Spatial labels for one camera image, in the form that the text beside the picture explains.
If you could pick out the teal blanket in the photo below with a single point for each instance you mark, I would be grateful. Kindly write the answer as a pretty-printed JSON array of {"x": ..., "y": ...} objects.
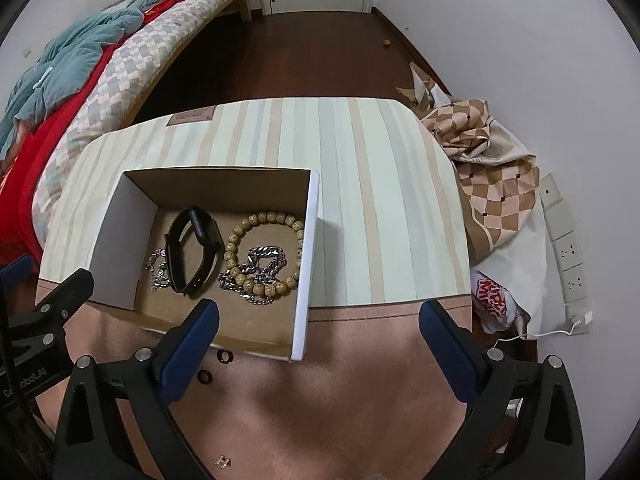
[{"x": 75, "y": 45}]

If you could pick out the bed with quilts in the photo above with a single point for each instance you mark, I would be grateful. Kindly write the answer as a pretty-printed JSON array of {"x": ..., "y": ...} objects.
[{"x": 30, "y": 160}]

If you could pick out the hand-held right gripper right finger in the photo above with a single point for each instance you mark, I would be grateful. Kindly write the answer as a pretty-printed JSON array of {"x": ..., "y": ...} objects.
[{"x": 445, "y": 355}]

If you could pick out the white power strip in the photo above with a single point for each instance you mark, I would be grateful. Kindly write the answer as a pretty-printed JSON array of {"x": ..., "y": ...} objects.
[{"x": 567, "y": 255}]

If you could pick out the checkered quilt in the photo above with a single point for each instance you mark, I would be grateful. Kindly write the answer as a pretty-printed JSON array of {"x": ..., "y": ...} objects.
[{"x": 130, "y": 60}]

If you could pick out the small silver earring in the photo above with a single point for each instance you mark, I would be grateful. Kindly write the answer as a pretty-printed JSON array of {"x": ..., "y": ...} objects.
[{"x": 221, "y": 460}]

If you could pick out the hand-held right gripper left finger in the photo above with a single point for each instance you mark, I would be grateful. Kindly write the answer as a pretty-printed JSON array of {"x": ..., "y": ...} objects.
[{"x": 192, "y": 352}]

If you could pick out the brown checkered cloth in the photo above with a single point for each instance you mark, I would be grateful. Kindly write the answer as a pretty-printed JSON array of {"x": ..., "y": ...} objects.
[{"x": 495, "y": 185}]

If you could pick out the white plastic bag red print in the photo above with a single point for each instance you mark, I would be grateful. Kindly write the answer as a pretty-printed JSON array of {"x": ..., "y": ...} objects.
[{"x": 487, "y": 300}]

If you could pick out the wooden bed frame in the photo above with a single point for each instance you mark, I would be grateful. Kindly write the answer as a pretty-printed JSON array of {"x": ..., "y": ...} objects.
[{"x": 245, "y": 5}]

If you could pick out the black smart watch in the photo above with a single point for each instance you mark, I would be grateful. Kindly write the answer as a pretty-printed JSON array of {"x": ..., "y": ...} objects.
[{"x": 200, "y": 227}]

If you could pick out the striped table cloth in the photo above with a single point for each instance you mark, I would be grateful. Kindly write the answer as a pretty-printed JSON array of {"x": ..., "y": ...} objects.
[{"x": 375, "y": 185}]

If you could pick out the white cardboard box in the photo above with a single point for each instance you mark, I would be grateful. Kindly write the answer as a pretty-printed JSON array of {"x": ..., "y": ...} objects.
[{"x": 307, "y": 285}]

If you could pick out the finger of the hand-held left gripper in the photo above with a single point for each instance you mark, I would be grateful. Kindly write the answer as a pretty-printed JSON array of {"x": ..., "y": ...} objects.
[
  {"x": 67, "y": 292},
  {"x": 15, "y": 267}
]

